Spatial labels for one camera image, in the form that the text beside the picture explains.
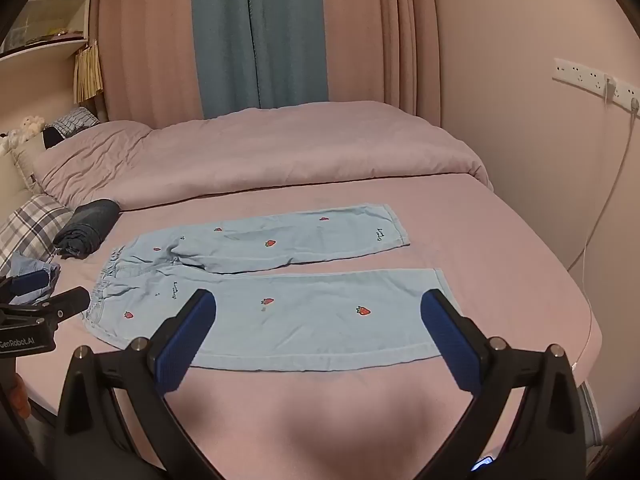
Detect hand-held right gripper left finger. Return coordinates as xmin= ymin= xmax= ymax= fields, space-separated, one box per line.
xmin=54 ymin=288 xmax=222 ymax=480

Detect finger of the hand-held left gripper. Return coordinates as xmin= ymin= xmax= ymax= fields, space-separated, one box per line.
xmin=0 ymin=287 xmax=91 ymax=328
xmin=0 ymin=269 xmax=51 ymax=306

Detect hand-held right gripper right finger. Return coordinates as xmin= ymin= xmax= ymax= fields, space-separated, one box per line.
xmin=419 ymin=288 xmax=587 ymax=480

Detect light blue strawberry pants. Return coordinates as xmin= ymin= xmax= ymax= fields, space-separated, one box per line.
xmin=82 ymin=203 xmax=463 ymax=374

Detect person's left hand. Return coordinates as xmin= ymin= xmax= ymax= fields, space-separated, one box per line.
xmin=11 ymin=372 xmax=32 ymax=418

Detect blue denim shorts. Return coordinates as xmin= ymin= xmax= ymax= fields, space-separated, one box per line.
xmin=0 ymin=252 xmax=62 ymax=307

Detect plaid pillow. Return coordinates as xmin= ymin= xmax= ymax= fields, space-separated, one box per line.
xmin=0 ymin=194 xmax=76 ymax=275

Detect dark folded jeans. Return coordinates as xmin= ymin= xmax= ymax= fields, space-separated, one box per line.
xmin=53 ymin=198 xmax=121 ymax=261

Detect pink bed sheet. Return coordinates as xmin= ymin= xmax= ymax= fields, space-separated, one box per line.
xmin=0 ymin=170 xmax=604 ymax=480

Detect beige pillow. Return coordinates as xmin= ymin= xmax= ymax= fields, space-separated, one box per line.
xmin=0 ymin=132 xmax=48 ymax=197

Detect white plush toy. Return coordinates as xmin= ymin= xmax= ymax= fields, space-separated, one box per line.
xmin=0 ymin=115 xmax=47 ymax=155

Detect small checked pillow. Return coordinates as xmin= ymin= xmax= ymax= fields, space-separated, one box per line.
xmin=50 ymin=107 xmax=101 ymax=137

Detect yellow fringed cloth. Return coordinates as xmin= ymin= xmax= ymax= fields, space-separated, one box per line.
xmin=73 ymin=40 xmax=104 ymax=104

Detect pink duvet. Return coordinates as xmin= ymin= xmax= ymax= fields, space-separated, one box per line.
xmin=32 ymin=100 xmax=496 ymax=212

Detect white shelf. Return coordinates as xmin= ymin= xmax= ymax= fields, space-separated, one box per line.
xmin=0 ymin=0 xmax=102 ymax=63

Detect pink curtain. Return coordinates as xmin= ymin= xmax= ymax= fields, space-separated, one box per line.
xmin=324 ymin=0 xmax=444 ymax=130
xmin=97 ymin=0 xmax=207 ymax=125

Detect blue curtain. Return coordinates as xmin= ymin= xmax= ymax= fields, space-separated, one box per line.
xmin=191 ymin=0 xmax=331 ymax=122

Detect white charging cable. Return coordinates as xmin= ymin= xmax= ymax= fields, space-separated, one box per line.
xmin=567 ymin=102 xmax=640 ymax=311

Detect white wall power strip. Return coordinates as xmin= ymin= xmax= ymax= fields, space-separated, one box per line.
xmin=552 ymin=57 xmax=640 ymax=110

